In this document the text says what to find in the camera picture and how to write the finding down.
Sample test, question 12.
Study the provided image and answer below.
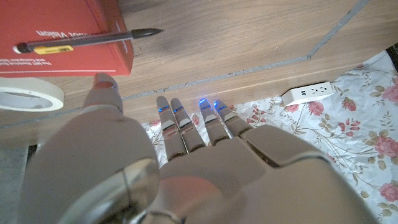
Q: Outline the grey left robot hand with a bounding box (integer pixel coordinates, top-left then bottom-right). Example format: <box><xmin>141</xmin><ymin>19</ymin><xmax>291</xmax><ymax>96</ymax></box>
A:
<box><xmin>18</xmin><ymin>73</ymin><xmax>379</xmax><ymax>224</ymax></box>

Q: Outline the black mechanical pencil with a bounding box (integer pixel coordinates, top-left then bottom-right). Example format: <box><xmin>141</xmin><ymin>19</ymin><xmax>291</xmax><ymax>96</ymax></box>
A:
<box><xmin>12</xmin><ymin>28</ymin><xmax>164</xmax><ymax>55</ymax></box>

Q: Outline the beige masking tape roll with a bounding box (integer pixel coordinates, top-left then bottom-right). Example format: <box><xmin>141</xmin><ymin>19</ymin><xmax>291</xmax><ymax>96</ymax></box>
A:
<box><xmin>0</xmin><ymin>77</ymin><xmax>65</xmax><ymax>113</ymax></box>

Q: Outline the red hardcover notebook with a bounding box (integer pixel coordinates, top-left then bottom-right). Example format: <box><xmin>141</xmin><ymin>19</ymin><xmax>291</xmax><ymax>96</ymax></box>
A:
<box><xmin>0</xmin><ymin>0</ymin><xmax>135</xmax><ymax>78</ymax></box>

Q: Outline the white power strip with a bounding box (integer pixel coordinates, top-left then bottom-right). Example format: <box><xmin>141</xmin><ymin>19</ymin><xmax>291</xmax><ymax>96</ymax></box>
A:
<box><xmin>281</xmin><ymin>81</ymin><xmax>335</xmax><ymax>107</ymax></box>

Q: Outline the floral backdrop cloth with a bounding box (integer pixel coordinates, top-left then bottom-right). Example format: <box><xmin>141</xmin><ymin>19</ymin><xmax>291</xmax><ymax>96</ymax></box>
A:
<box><xmin>141</xmin><ymin>49</ymin><xmax>398</xmax><ymax>224</ymax></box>

